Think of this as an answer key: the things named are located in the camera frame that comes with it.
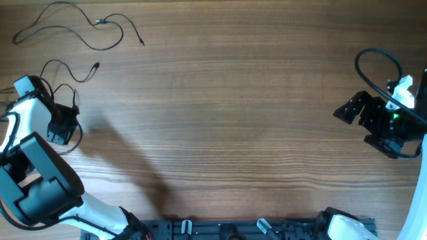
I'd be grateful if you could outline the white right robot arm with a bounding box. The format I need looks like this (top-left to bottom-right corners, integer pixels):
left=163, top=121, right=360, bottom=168
left=312, top=72, right=426, bottom=239

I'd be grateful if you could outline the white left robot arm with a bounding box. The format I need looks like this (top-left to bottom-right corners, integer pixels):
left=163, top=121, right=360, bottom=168
left=1, top=75, right=153, bottom=239

